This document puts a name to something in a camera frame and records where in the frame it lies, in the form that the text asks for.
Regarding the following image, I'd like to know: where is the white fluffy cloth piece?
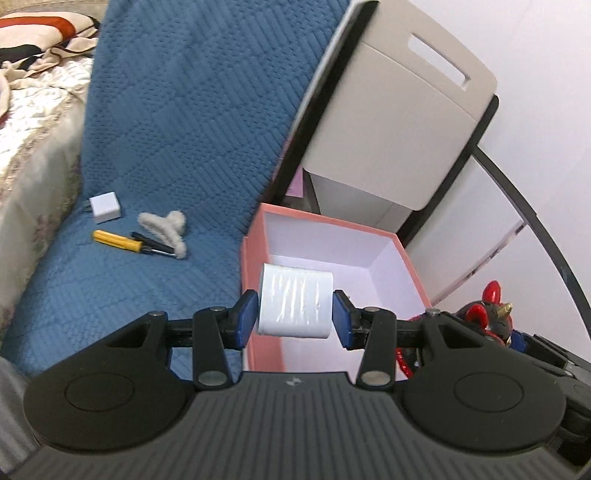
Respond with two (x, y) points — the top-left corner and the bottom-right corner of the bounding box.
(138, 210), (189, 261)

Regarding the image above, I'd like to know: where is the yellow handle screwdriver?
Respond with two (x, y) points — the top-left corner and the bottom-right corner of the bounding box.
(92, 230), (178, 258)

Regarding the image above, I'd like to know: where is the white cabinet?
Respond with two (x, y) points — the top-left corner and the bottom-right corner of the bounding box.
(404, 154), (527, 305)

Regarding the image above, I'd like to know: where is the patterned cream blanket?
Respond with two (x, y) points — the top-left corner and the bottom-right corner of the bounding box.
(0, 11), (102, 90)

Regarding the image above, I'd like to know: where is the pink cardboard box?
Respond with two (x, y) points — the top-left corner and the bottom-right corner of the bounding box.
(241, 203), (432, 384)

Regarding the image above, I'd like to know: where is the red black toy figure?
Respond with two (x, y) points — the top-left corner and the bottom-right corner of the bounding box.
(397, 281), (515, 374)

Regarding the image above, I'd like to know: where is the white charger plug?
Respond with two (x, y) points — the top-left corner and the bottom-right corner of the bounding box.
(87, 191), (123, 225)

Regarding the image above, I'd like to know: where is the white tape roll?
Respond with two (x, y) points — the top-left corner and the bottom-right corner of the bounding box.
(256, 263), (334, 340)

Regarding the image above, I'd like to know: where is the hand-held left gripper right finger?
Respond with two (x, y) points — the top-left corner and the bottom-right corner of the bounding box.
(332, 290), (485, 389)

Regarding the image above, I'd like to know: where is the black curved frame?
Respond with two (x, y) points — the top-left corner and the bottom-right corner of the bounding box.
(473, 150), (591, 337)

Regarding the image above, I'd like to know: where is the black handle screwdriver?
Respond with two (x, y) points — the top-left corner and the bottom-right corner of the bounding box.
(131, 232), (177, 254)

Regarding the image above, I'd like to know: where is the pink paper package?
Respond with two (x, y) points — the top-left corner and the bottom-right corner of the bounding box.
(285, 168), (305, 199)

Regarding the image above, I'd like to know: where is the beige floral bedspread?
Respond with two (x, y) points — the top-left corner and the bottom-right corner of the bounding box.
(0, 55), (93, 333)

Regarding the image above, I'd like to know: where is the blue quilted sofa cover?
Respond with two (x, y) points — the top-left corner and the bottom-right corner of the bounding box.
(0, 0), (356, 384)

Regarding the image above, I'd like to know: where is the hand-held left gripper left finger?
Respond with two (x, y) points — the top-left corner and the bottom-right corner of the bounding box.
(106, 290), (259, 389)

